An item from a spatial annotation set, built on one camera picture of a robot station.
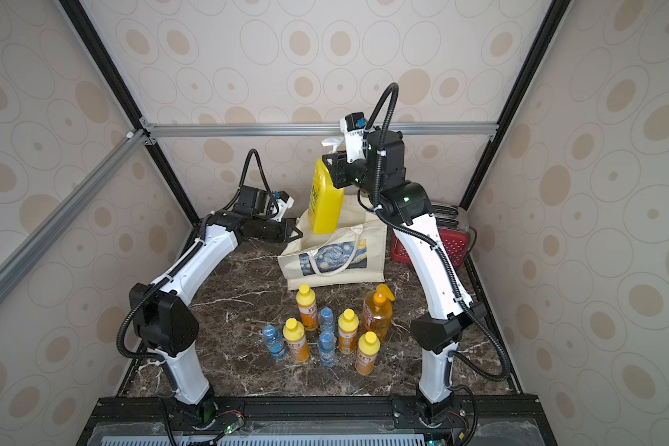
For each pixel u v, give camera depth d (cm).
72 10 67
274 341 74
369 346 66
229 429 70
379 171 47
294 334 68
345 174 58
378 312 77
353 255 90
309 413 75
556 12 68
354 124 53
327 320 76
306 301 75
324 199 68
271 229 73
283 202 76
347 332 70
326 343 71
